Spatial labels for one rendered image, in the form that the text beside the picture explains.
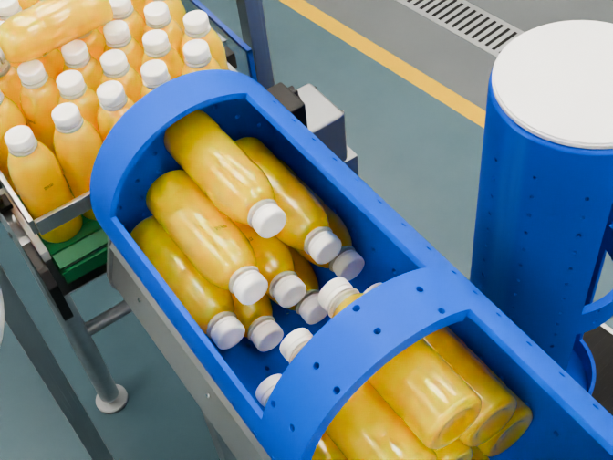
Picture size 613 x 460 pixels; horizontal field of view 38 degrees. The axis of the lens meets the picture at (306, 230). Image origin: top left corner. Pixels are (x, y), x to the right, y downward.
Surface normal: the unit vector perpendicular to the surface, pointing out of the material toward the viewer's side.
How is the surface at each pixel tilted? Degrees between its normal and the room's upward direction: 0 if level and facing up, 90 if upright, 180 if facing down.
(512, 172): 90
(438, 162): 0
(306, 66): 0
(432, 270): 34
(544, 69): 0
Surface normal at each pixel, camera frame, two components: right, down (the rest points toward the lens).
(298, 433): -0.74, 0.08
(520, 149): -0.74, 0.55
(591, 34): -0.08, -0.63
